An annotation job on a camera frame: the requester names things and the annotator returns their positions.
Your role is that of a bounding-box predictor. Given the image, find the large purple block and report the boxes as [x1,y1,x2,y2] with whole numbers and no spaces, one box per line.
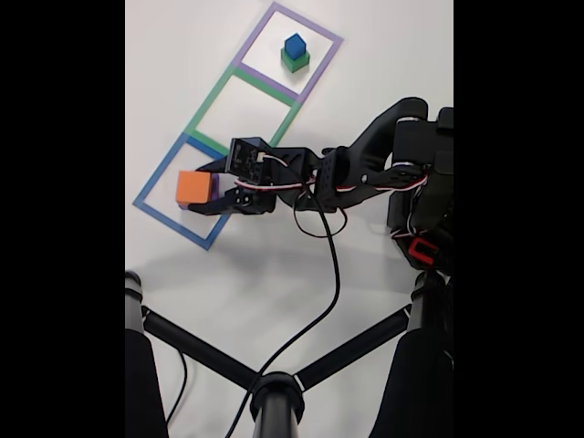
[178,172,223,211]

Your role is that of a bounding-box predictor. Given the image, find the orange block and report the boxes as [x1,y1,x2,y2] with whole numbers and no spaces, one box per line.
[175,170,214,204]

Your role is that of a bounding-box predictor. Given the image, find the green block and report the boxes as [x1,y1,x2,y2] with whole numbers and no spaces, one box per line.
[280,47,311,74]

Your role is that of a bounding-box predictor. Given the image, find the small blue block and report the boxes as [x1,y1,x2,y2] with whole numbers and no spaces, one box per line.
[284,33,306,60]

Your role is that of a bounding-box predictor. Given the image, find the blue tape square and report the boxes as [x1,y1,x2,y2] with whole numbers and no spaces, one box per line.
[132,131,256,251]

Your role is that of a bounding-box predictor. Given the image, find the green tape square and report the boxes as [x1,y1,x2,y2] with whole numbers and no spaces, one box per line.
[187,63,303,156]

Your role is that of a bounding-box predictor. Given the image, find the red table clamp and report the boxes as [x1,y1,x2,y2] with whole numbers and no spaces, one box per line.
[407,236,440,266]

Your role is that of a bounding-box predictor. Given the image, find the purple tape square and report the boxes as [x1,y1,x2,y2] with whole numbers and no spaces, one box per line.
[235,1,344,104]

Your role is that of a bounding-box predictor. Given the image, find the black tripod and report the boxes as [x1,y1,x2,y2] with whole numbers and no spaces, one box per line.
[125,269,454,438]

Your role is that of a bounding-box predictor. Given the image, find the red white servo wire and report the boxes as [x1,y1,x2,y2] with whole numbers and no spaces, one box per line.
[235,152,433,195]

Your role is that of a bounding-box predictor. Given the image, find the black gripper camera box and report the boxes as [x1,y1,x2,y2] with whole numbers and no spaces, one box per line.
[226,136,270,183]

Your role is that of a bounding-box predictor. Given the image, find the thick black cable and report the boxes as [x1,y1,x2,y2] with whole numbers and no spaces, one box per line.
[226,191,341,438]

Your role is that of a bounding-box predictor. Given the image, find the thin black cable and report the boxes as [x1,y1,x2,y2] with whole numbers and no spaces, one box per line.
[164,351,189,425]

